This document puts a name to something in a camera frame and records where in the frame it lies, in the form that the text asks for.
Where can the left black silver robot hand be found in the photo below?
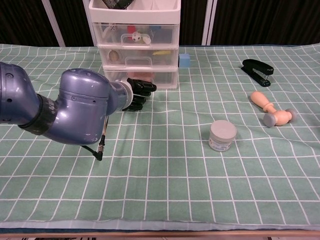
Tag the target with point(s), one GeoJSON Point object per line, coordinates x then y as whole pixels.
{"type": "Point", "coordinates": [140, 90]}

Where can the clear plastic drawer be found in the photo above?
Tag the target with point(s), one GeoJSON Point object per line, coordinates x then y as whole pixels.
{"type": "Point", "coordinates": [165, 37]}
{"type": "Point", "coordinates": [165, 78]}
{"type": "Point", "coordinates": [140, 62]}

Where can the left blue robot arm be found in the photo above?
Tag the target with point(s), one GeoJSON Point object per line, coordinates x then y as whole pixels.
{"type": "Point", "coordinates": [80, 105]}

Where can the white plastic drawer cabinet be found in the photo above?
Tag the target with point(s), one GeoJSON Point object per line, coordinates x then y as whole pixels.
{"type": "Point", "coordinates": [135, 16]}

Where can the yellow toy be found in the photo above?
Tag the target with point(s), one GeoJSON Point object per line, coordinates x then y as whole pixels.
{"type": "Point", "coordinates": [160, 53]}

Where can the wooden egg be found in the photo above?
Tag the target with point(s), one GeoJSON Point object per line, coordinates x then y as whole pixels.
{"type": "Point", "coordinates": [114, 55]}

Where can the white round toy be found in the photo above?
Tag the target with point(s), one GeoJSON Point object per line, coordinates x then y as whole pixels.
{"type": "Point", "coordinates": [146, 39]}

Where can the small soccer ball toy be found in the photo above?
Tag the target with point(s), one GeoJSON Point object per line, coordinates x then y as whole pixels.
{"type": "Point", "coordinates": [136, 37]}

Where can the blue foam cube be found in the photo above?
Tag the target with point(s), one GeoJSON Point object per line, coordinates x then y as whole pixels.
{"type": "Point", "coordinates": [184, 60]}

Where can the blue toy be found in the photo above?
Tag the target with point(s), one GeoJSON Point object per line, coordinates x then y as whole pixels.
{"type": "Point", "coordinates": [155, 28]}

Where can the white dotted toy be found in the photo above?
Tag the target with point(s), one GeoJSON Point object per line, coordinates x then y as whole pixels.
{"type": "Point", "coordinates": [112, 27]}

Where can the green checked tablecloth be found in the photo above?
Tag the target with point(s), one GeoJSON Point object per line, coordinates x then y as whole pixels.
{"type": "Point", "coordinates": [160, 175]}

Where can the black mesh pen cup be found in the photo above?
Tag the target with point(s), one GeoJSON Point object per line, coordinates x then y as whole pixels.
{"type": "Point", "coordinates": [115, 3]}

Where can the grey lidded jar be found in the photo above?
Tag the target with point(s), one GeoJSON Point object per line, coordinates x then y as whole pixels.
{"type": "Point", "coordinates": [222, 135]}

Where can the black stapler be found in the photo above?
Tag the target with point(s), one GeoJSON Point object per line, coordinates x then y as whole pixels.
{"type": "Point", "coordinates": [257, 68]}

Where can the wooden toy hammer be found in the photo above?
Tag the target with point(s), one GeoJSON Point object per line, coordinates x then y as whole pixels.
{"type": "Point", "coordinates": [260, 100]}

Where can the aluminium frame post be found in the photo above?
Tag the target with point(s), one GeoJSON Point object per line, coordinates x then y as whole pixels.
{"type": "Point", "coordinates": [208, 22]}
{"type": "Point", "coordinates": [53, 22]}

